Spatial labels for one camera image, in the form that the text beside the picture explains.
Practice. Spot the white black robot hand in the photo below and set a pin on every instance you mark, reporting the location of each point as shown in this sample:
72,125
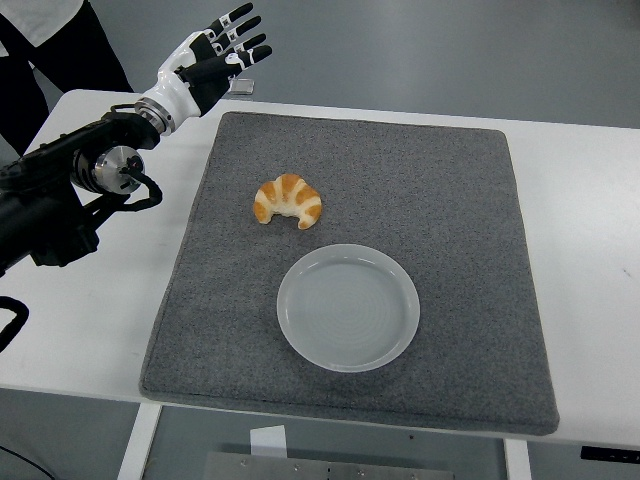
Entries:
175,87

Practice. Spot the golden croissant bread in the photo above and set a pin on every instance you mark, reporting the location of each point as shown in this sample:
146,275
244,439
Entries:
287,192

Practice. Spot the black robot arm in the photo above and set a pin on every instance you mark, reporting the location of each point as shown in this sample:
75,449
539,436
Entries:
50,155

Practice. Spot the small square metal floor plate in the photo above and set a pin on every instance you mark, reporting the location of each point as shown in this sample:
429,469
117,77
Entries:
244,87

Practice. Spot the round grey plate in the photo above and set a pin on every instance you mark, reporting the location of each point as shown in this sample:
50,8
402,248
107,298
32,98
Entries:
347,310

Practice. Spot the grey metal plate with screws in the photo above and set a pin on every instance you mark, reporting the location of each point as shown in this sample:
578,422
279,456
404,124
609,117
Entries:
325,467

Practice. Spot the person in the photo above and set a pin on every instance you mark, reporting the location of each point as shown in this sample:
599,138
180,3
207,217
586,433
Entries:
92,55

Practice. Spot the grey felt mat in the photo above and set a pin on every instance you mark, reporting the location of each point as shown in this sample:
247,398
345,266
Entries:
400,190

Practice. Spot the white table leg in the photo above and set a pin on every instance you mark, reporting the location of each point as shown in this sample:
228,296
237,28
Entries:
137,445
517,462

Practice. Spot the white paper piece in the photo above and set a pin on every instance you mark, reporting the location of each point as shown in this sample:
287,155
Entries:
268,440

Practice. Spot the black table control panel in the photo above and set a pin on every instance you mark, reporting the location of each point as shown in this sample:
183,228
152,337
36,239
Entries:
610,452

